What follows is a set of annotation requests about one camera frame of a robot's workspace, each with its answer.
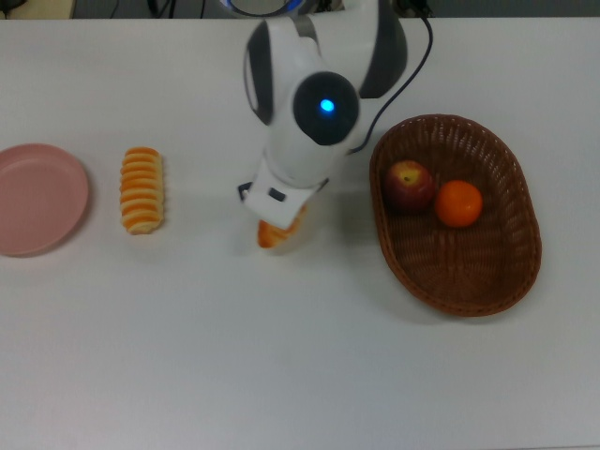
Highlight braided toy bread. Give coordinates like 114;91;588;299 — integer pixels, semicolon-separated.
256;204;309;249

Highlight striped toy bread roll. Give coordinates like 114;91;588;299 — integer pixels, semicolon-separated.
119;146;166;235

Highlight red toy apple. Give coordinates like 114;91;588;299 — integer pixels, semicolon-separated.
384;159;436;215

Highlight toy orange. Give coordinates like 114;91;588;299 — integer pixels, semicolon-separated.
433;180;484;229

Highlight pink plate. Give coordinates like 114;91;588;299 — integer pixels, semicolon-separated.
0;142;90;258

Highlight brown woven basket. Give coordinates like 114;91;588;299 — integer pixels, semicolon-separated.
368;113;544;319

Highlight robot base with blue ring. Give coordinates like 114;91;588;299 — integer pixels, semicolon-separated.
219;0;306;19

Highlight long black robot cable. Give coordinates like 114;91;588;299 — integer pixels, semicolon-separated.
349;8;435;154

